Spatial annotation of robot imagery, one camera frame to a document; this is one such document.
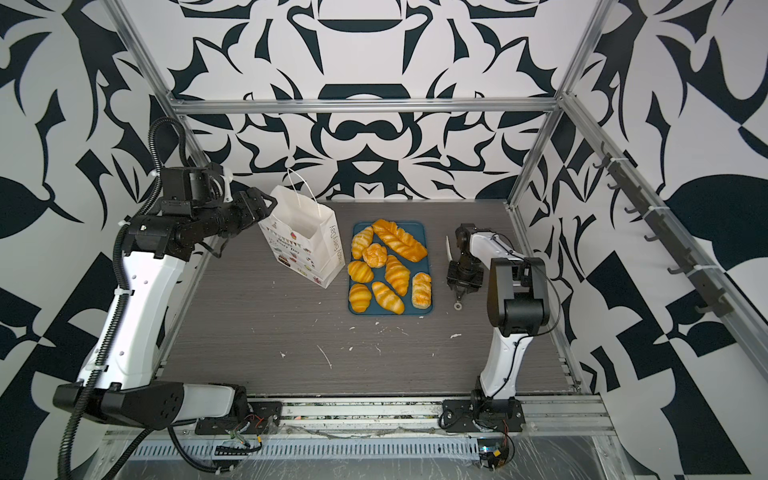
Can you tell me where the long braided fake bread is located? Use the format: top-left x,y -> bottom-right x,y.
372,219 -> 428,263

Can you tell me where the white paper gift bag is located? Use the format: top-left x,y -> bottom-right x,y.
259,185 -> 346,289

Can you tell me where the fake croissant bottom left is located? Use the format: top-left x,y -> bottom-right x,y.
348,283 -> 372,314

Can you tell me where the black hook rack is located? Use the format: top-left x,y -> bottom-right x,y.
594,152 -> 734,318

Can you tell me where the fake croissant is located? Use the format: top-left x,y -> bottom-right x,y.
348,283 -> 372,314
372,282 -> 405,315
347,261 -> 375,283
385,255 -> 411,297
351,226 -> 374,260

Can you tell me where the fake croissant bottom centre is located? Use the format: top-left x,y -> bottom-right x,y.
372,282 -> 405,315

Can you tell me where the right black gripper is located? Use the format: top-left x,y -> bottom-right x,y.
447,259 -> 484,292

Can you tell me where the flaky fake pastry right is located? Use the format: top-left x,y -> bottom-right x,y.
411,272 -> 432,310

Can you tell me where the black corrugated cable conduit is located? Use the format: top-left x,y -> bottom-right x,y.
56,116 -> 191,480

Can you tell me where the teal plastic tray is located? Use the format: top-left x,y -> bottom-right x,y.
349,221 -> 432,316

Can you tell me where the aluminium front rail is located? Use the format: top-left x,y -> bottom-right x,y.
101,393 -> 619,439

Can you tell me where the aluminium cage frame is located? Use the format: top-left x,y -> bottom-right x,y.
103,1 -> 767,375

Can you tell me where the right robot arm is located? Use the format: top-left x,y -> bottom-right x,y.
446,223 -> 551,413

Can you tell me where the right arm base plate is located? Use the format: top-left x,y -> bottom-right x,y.
437,398 -> 526,433

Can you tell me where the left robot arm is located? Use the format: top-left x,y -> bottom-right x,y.
53,188 -> 277,434

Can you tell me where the small electronics board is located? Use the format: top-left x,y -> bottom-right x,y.
478,438 -> 516,471

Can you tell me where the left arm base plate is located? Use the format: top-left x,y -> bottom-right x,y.
195,400 -> 283,435

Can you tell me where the round knotted fake bread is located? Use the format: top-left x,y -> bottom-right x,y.
362,243 -> 389,269

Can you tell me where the fake croissant top left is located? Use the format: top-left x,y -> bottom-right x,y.
351,226 -> 374,260

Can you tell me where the fake croissant middle left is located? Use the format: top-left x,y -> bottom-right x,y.
347,261 -> 375,283

